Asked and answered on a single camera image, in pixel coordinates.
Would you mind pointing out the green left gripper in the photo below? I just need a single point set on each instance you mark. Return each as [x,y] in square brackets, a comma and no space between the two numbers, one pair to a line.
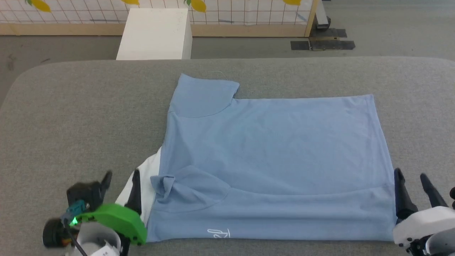
[117,220]

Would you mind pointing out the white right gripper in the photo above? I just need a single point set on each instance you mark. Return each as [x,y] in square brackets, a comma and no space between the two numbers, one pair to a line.
[423,224]

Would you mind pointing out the light blue t-shirt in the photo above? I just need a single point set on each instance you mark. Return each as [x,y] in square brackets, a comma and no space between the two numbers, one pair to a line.
[277,156]

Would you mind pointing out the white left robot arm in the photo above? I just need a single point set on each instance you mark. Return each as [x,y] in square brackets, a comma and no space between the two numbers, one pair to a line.
[97,241]

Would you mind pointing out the white rectangular box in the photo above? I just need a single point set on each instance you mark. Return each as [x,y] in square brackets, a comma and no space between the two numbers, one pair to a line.
[154,33]

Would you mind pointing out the long black floor tape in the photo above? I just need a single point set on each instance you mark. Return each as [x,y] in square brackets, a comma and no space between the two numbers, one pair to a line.
[321,45]

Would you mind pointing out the short black floor tape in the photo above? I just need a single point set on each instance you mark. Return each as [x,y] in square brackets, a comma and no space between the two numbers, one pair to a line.
[330,33]

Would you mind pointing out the wooden framed grid panel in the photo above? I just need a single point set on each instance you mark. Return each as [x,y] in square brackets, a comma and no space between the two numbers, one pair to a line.
[249,30]

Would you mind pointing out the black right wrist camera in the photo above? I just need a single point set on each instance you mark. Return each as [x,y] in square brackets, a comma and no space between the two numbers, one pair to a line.
[452,199]

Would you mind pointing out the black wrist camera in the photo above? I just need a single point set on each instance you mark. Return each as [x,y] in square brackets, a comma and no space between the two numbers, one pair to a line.
[452,199]
[80,209]

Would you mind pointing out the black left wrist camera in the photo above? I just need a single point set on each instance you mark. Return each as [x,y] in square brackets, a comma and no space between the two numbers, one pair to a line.
[80,209]

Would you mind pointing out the grey post with black caster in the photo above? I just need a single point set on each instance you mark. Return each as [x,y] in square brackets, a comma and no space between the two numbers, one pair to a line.
[321,17]

